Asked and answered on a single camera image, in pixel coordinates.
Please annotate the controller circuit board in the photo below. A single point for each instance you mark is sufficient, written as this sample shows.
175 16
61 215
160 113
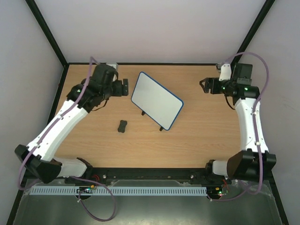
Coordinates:
86 189
217 191

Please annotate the blue whiteboard eraser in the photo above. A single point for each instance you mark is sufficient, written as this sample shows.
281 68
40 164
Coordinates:
122 126

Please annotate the black frame post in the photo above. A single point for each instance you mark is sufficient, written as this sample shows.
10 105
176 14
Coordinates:
256 25
46 30

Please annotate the small blue-framed whiteboard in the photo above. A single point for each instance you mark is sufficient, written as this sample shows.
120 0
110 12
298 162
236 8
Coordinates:
156 101

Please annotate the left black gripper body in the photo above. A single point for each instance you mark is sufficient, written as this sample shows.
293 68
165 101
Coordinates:
117 92

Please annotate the left controller circuit board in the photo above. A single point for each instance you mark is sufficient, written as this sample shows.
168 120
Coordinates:
86 189

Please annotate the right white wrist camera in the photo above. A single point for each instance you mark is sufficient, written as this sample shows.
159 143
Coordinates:
225 71

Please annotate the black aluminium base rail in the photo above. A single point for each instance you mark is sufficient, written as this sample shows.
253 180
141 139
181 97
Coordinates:
210 175

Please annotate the right controller circuit board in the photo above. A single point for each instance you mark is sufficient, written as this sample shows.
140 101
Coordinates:
217 191

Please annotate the light blue slotted cable duct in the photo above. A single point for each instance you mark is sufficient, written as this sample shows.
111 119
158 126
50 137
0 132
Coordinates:
123 191

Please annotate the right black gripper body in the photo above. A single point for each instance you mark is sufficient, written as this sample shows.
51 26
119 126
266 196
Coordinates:
211 86

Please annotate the left black frame post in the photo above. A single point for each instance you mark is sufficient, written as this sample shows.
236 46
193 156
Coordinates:
46 30

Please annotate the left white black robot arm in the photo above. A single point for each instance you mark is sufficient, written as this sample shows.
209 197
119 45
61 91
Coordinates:
38 156

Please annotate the right black frame post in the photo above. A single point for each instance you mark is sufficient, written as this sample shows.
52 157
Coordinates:
256 25

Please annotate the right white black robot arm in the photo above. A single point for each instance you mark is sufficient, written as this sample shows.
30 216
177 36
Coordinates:
254 160

